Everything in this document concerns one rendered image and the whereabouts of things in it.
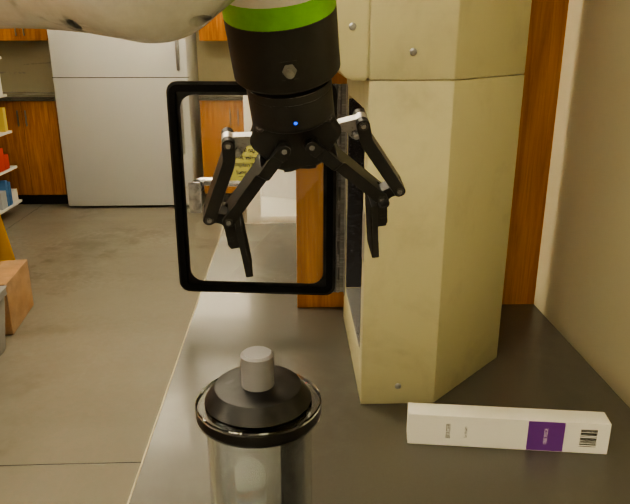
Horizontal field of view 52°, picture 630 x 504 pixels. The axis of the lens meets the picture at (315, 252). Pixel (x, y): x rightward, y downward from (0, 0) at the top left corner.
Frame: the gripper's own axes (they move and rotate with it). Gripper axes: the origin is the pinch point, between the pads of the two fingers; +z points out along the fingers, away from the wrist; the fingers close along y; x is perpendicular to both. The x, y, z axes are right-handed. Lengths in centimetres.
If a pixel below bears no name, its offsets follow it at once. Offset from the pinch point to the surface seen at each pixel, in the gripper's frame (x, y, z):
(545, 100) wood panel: -51, -49, 16
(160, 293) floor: -236, 84, 220
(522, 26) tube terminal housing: -34.4, -35.5, -6.2
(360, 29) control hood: -24.9, -10.5, -13.0
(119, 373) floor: -146, 89, 182
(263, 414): 21.2, 6.1, -2.0
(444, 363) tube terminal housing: -7.5, -18.2, 32.6
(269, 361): 17.2, 5.2, -3.6
